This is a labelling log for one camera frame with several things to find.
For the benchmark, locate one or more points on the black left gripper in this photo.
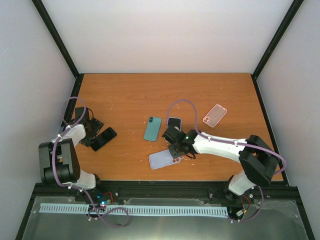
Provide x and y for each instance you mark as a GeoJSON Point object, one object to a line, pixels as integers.
{"type": "Point", "coordinates": [97, 126]}

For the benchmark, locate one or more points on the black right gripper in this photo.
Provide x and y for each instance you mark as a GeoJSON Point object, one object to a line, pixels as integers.
{"type": "Point", "coordinates": [174, 153]}

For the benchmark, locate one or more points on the purple phone case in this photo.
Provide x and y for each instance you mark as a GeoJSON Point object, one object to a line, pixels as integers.
{"type": "Point", "coordinates": [162, 159]}

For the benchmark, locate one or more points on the black phone face up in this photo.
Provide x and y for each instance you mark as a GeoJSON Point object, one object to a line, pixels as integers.
{"type": "Point", "coordinates": [103, 138]}

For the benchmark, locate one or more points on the teal green phone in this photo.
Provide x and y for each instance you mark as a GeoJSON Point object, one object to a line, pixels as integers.
{"type": "Point", "coordinates": [152, 129]}

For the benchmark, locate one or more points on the black screen phone blue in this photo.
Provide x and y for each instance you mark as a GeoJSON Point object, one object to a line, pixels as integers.
{"type": "Point", "coordinates": [174, 122]}

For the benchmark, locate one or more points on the pink phone case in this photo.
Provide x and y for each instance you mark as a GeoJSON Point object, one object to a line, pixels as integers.
{"type": "Point", "coordinates": [214, 116]}

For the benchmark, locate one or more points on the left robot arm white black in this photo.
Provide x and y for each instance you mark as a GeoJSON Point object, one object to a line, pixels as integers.
{"type": "Point", "coordinates": [58, 159]}

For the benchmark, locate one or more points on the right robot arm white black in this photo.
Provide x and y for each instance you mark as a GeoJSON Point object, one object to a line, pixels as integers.
{"type": "Point", "coordinates": [257, 160]}

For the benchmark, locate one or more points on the light blue cable duct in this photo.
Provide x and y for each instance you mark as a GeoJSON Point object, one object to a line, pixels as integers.
{"type": "Point", "coordinates": [140, 210]}

